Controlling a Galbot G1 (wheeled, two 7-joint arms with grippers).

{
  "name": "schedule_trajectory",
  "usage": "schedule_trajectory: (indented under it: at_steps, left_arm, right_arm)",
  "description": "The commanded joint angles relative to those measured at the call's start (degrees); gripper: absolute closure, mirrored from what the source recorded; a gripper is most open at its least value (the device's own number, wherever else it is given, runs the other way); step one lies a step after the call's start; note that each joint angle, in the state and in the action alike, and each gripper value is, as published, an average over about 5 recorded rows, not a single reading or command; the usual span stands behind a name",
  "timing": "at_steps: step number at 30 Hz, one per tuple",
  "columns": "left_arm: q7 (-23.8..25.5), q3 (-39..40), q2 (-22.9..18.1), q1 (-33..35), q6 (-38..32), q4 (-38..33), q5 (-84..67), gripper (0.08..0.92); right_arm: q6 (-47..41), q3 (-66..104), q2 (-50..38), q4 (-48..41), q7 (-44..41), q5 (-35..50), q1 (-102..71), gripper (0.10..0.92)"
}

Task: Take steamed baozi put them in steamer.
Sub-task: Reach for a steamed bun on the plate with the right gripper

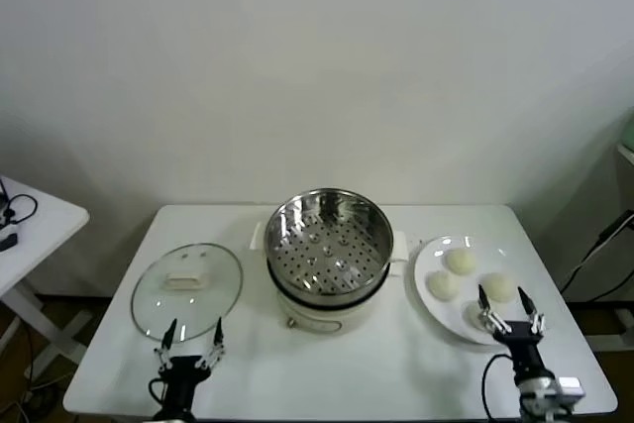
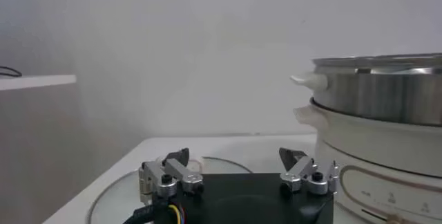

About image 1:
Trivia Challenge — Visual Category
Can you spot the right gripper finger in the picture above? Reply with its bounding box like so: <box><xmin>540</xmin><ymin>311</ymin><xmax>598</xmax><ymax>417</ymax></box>
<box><xmin>476</xmin><ymin>284</ymin><xmax>512</xmax><ymax>336</ymax></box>
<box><xmin>517</xmin><ymin>285</ymin><xmax>547</xmax><ymax>337</ymax></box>

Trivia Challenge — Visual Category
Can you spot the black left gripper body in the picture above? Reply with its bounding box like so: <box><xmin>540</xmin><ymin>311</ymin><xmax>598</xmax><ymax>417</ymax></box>
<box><xmin>152</xmin><ymin>355</ymin><xmax>205</xmax><ymax>423</ymax></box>

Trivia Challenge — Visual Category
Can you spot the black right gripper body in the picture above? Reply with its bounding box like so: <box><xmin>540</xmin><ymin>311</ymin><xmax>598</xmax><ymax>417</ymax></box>
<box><xmin>494</xmin><ymin>322</ymin><xmax>544</xmax><ymax>380</ymax></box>

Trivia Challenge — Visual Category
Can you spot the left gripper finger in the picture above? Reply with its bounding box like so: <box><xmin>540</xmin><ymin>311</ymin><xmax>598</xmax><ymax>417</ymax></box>
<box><xmin>153</xmin><ymin>317</ymin><xmax>178</xmax><ymax>370</ymax></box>
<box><xmin>195</xmin><ymin>316</ymin><xmax>227</xmax><ymax>371</ymax></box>

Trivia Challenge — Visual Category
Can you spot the white steamed baozi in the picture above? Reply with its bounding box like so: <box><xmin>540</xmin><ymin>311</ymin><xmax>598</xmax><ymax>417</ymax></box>
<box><xmin>480</xmin><ymin>272</ymin><xmax>516</xmax><ymax>303</ymax></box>
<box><xmin>426</xmin><ymin>269</ymin><xmax>463</xmax><ymax>302</ymax></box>
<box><xmin>462</xmin><ymin>299</ymin><xmax>497</xmax><ymax>333</ymax></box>
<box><xmin>445</xmin><ymin>249</ymin><xmax>479</xmax><ymax>275</ymax></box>

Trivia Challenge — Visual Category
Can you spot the stainless steel steamer basket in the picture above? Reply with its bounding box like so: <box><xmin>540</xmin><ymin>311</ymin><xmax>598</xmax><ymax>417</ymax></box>
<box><xmin>250</xmin><ymin>188</ymin><xmax>411</xmax><ymax>301</ymax></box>

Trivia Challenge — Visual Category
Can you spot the glass pot lid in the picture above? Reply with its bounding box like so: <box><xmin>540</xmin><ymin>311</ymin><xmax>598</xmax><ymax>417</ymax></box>
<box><xmin>130</xmin><ymin>242</ymin><xmax>245</xmax><ymax>344</ymax></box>

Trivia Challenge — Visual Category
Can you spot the white round plate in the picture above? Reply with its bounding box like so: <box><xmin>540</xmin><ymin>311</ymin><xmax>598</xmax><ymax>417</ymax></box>
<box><xmin>413</xmin><ymin>235</ymin><xmax>539</xmax><ymax>347</ymax></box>

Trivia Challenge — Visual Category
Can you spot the cream electric cooker base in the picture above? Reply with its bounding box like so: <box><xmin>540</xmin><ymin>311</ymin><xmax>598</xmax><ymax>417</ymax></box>
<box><xmin>266</xmin><ymin>257</ymin><xmax>411</xmax><ymax>337</ymax></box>

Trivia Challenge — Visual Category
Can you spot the white side table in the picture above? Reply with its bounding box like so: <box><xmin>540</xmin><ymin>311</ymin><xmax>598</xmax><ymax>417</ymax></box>
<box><xmin>0</xmin><ymin>173</ymin><xmax>95</xmax><ymax>384</ymax></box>

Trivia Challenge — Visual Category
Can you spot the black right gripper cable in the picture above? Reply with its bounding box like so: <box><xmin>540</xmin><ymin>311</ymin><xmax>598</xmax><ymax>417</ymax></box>
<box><xmin>481</xmin><ymin>353</ymin><xmax>517</xmax><ymax>420</ymax></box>

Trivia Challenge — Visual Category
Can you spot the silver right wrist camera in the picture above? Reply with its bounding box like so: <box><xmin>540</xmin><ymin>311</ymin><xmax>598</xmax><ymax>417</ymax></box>
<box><xmin>557</xmin><ymin>376</ymin><xmax>586</xmax><ymax>399</ymax></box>

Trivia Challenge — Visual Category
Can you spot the white furniture foot frame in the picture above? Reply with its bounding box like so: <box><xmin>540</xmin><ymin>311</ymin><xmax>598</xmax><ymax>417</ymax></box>
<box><xmin>586</xmin><ymin>306</ymin><xmax>634</xmax><ymax>352</ymax></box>

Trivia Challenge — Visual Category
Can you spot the black power cable with adapter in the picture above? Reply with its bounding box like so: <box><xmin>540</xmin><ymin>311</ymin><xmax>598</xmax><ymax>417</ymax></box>
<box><xmin>562</xmin><ymin>212</ymin><xmax>634</xmax><ymax>303</ymax></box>

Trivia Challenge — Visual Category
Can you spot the white floor cable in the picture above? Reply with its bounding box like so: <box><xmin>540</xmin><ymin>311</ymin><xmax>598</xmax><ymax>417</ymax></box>
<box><xmin>9</xmin><ymin>380</ymin><xmax>60</xmax><ymax>423</ymax></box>

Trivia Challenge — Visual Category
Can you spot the black cable with plug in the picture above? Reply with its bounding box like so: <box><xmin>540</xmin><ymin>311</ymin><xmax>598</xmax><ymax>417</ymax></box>
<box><xmin>0</xmin><ymin>177</ymin><xmax>39</xmax><ymax>227</ymax></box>

